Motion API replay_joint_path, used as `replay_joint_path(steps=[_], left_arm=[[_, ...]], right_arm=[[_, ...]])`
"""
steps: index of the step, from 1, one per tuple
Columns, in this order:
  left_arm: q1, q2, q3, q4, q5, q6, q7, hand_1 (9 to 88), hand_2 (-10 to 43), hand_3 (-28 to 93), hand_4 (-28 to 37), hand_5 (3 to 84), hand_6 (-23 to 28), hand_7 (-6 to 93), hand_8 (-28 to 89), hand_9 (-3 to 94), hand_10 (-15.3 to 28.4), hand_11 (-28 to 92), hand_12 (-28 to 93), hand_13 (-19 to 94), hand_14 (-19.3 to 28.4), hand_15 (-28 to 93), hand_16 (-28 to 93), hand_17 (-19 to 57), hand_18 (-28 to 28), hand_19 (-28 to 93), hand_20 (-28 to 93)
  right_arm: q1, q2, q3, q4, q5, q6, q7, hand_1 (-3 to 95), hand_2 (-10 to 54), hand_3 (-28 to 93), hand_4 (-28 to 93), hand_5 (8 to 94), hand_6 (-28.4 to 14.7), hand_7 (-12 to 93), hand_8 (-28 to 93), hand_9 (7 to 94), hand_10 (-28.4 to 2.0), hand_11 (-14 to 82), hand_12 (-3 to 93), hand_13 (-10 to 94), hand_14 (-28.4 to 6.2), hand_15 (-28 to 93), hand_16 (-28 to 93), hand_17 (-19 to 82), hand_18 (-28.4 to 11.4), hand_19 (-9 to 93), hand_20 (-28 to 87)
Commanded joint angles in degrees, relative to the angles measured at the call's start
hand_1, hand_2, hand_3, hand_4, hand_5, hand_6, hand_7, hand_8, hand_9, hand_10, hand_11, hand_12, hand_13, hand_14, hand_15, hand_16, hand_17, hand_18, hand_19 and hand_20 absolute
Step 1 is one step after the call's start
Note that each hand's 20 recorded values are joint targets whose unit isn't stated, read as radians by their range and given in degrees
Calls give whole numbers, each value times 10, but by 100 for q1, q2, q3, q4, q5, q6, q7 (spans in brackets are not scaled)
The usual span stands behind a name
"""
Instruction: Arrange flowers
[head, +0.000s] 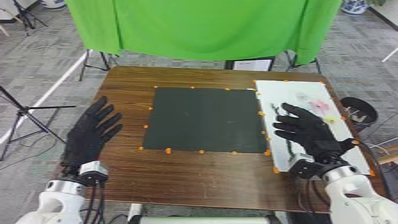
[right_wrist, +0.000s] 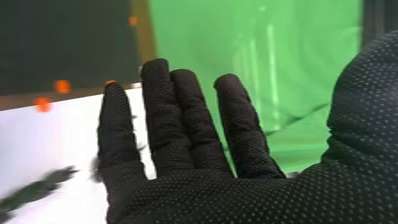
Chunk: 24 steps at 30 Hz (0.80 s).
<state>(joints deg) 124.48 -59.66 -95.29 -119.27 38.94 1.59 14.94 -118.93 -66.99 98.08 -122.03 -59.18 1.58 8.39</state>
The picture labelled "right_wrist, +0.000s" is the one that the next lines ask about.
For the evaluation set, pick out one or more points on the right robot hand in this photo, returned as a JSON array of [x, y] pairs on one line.
[[249, 196]]

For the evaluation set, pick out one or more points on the green sprig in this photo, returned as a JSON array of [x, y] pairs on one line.
[[36, 191]]

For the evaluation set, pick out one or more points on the white sheet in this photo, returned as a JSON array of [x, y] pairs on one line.
[[54, 143]]

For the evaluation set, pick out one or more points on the dark mat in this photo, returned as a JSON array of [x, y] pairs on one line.
[[65, 43]]

